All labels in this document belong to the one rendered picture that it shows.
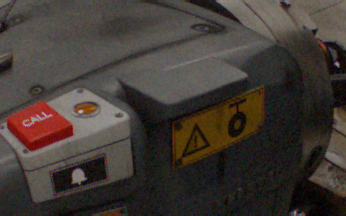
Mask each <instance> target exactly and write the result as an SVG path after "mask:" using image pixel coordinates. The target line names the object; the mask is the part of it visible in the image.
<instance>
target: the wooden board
mask: <svg viewBox="0 0 346 216"><path fill-rule="evenodd" d="M337 108H339V107H336V108H333V118H334V119H335V120H333V122H334V125H333V129H334V130H333V129H332V134H331V139H330V142H329V147H328V149H327V152H326V154H325V156H324V158H323V161H322V162H321V164H322V166H323V168H322V166H321V164H320V166H319V167H318V169H319V168H320V169H319V170H318V169H317V170H316V171H315V173H316V172H317V174H315V173H313V175H312V176H311V177H310V178H308V179H307V181H305V182H304V183H303V184H301V185H299V186H297V187H296V188H295V189H294V191H293V194H295V195H297V196H299V197H302V198H304V199H307V201H310V202H313V203H315V204H317V205H319V206H321V207H324V208H325V209H326V210H330V211H331V212H333V213H336V214H338V215H340V216H345V215H346V185H345V183H346V180H345V179H346V170H344V172H343V171H342V170H341V169H345V168H346V122H344V121H346V118H345V117H346V106H343V107H340V108H341V109H342V110H341V109H340V108H339V109H337ZM339 113H340V114H339ZM342 113H343V114H342ZM339 117H340V118H339ZM340 120H341V122H340ZM343 120H344V121H343ZM337 121H338V122H337ZM337 123H338V124H337ZM336 124H337V125H336ZM340 124H341V125H340ZM323 162H324V163H323ZM331 165H332V166H334V167H333V169H332V167H331V168H330V167H329V166H331ZM328 167H329V172H328V171H327V170H328ZM326 168H327V169H326ZM320 170H321V172H320V173H319V171H320ZM322 170H323V172H322ZM338 171H339V172H338ZM333 172H334V174H333ZM336 172H337V173H336ZM323 173H325V174H327V175H322V174H323ZM338 174H339V176H341V175H342V174H344V175H345V176H344V179H343V178H342V177H341V178H340V181H341V180H344V181H342V182H344V184H343V186H342V183H339V182H340V181H338V179H337V177H336V178H334V180H333V176H336V175H337V176H338ZM320 175H322V177H321V176H320ZM318 176H319V177H318ZM324 177H326V178H325V179H324ZM330 177H332V178H330ZM321 178H322V179H321ZM330 179H331V180H330ZM322 180H324V181H322ZM335 180H336V181H335ZM320 181H321V183H320ZM329 181H330V182H329ZM337 181H338V182H337ZM327 182H329V183H327ZM334 182H336V183H334ZM327 184H328V185H327ZM331 184H332V185H331ZM335 184H336V185H335ZM337 185H339V186H338V187H336V188H337V189H336V188H335V186H337ZM328 186H329V187H328ZM342 188H344V189H345V190H342ZM340 189H341V190H340ZM342 191H343V192H342ZM337 192H338V194H337Z"/></svg>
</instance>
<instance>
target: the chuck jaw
mask: <svg viewBox="0 0 346 216"><path fill-rule="evenodd" d="M280 7H281V8H282V9H283V10H284V11H285V12H286V14H288V15H289V17H290V18H291V19H292V21H293V22H294V23H295V25H296V26H299V27H300V29H301V30H302V29H303V25H304V24H305V25H306V24H307V25H308V26H309V27H310V29H311V31H312V33H313V35H314V36H316V33H317V30H318V28H317V26H316V25H315V24H314V23H313V21H312V20H311V19H310V18H309V16H308V15H307V13H305V11H304V10H297V11H296V10H295V11H294V10H293V9H292V7H291V6H289V7H288V6H287V7H285V6H284V5H283V4H281V6H280Z"/></svg>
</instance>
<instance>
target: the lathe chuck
mask: <svg viewBox="0 0 346 216"><path fill-rule="evenodd" d="M241 1H242V2H243V3H244V4H245V5H247V6H248V7H249V8H250V9H251V10H253V11H254V13H255V14H256V15H257V16H258V17H259V18H260V19H261V21H263V22H264V24H265V25H266V26H267V28H268V29H269V30H270V32H271V33H272V34H273V36H274V38H275V40H276V42H278V43H279V44H281V45H282V46H283V47H285V48H286V49H288V51H290V53H292V54H293V55H294V57H295V58H296V59H297V62H298V63H299V66H300V67H301V69H302V72H303V81H304V88H303V94H304V106H303V123H302V139H301V140H303V141H304V145H303V155H302V160H301V168H300V171H299V172H298V173H297V176H296V179H295V186H294V189H295V188H296V187H297V186H299V185H301V184H303V183H304V182H305V181H307V179H308V178H310V177H311V176H312V175H313V173H315V171H316V170H317V169H318V167H319V166H320V164H321V162H322V161H323V158H324V156H325V154H326V152H327V149H328V147H329V142H330V139H331V134H332V129H333V91H332V86H331V80H330V76H329V71H328V68H327V64H326V62H325V58H324V56H323V54H322V51H321V49H320V46H319V44H318V42H317V40H316V38H315V36H314V35H313V33H312V31H311V29H310V27H309V26H308V25H307V24H306V25H305V24H304V25H303V29H302V30H301V29H300V27H299V26H296V25H295V23H294V22H293V21H292V19H291V18H290V17H289V15H288V14H286V12H285V11H284V10H283V9H282V8H281V7H280V6H281V4H283V5H284V6H285V7H287V6H288V7H289V6H291V4H290V3H289V2H288V1H287V0H241ZM317 146H320V147H319V152H318V155H317V157H316V158H315V161H314V162H312V164H310V165H309V166H305V164H306V161H307V160H308V156H310V153H311V152H312V151H313V149H314V148H316V147H317Z"/></svg>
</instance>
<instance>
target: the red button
mask: <svg viewBox="0 0 346 216"><path fill-rule="evenodd" d="M7 128H8V129H9V130H10V132H11V133H13V135H14V136H16V138H17V139H18V140H19V141H21V143H22V144H23V145H24V146H25V147H26V148H27V149H28V150H29V151H35V150H37V149H41V148H42V147H45V146H48V145H50V144H53V143H56V142H58V141H62V140H63V139H65V138H66V139H67V138H69V137H71V136H73V125H72V123H71V122H69V120H67V119H66V118H65V117H63V116H61V114H59V113H58V112H57V111H56V110H54V109H53V108H52V107H51V106H49V105H48V104H47V103H46V102H44V101H41V102H38V103H36V104H34V105H33V106H30V107H28V108H26V109H25V110H22V111H20V112H17V113H15V114H14V115H11V116H10V117H7Z"/></svg>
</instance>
